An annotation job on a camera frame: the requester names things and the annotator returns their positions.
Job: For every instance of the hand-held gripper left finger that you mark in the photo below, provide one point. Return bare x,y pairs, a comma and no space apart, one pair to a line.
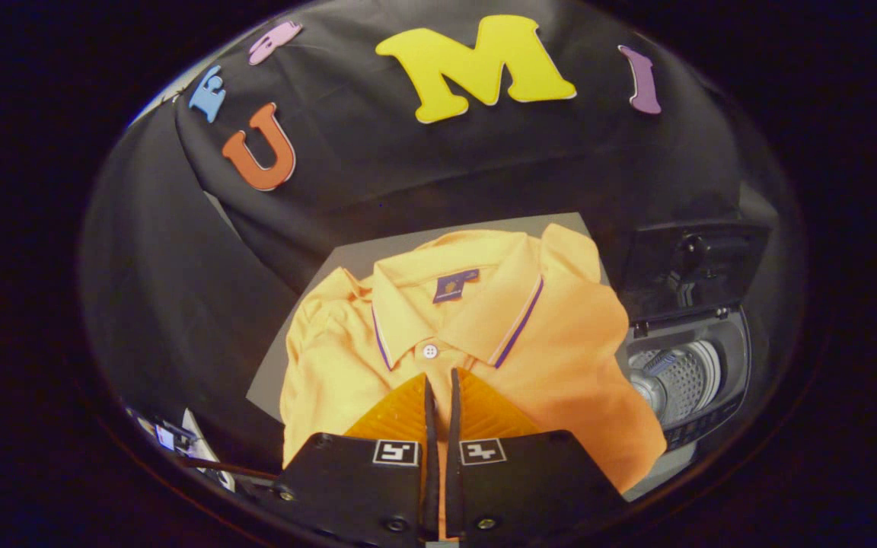
429,457

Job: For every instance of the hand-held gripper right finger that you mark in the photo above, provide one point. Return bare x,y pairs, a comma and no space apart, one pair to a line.
454,457

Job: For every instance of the orange polo shirt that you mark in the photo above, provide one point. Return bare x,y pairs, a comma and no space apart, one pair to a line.
560,342

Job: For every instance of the grey top-load washing machine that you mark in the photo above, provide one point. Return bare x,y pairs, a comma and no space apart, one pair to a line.
682,373

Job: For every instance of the dark washing machine lid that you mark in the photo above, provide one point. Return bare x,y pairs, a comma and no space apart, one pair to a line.
720,259

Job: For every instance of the grey cabinet with dark frame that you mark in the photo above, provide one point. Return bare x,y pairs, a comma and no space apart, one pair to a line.
355,259

